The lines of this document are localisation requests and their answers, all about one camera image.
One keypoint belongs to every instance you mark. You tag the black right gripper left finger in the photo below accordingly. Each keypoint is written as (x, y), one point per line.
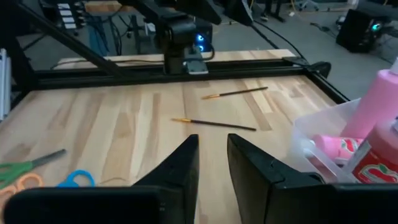
(124, 205)

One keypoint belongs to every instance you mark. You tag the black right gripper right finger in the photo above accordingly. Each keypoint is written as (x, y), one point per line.
(295, 205)

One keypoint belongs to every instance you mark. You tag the pink paint bottle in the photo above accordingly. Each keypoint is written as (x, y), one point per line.
(335, 146)
(376, 102)

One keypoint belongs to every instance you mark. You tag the red paint bottle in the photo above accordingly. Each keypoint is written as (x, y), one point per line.
(376, 168)

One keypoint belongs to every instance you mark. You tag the brown paintbrush gold ferrule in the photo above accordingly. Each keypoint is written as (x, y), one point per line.
(217, 124)
(236, 92)

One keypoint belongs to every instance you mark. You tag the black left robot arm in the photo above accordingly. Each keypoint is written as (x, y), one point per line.
(178, 34)

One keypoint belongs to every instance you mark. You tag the clear plastic bin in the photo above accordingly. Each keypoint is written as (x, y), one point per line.
(311, 124)

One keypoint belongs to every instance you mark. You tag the black computer tower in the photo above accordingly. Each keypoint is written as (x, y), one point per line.
(357, 31)

